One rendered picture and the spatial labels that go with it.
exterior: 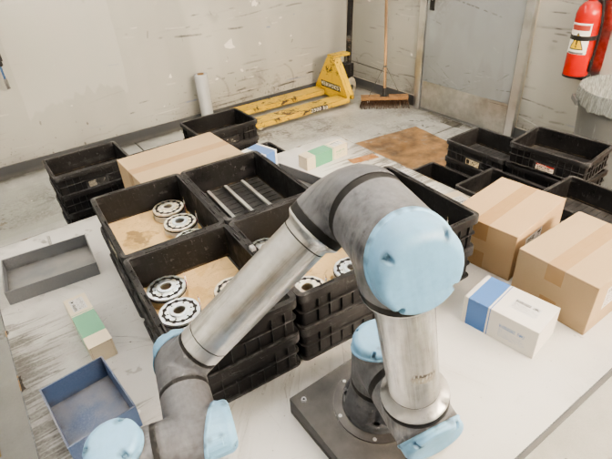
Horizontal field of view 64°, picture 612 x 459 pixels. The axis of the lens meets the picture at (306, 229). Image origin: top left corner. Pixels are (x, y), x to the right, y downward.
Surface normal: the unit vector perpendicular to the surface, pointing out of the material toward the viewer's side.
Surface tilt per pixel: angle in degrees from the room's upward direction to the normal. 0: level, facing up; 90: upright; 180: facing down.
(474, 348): 0
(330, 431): 4
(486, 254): 90
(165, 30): 90
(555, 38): 90
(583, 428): 0
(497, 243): 90
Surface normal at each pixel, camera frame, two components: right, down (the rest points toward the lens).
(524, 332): -0.72, 0.41
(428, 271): 0.33, 0.45
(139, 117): 0.58, 0.43
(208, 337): -0.19, 0.09
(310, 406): -0.04, -0.79
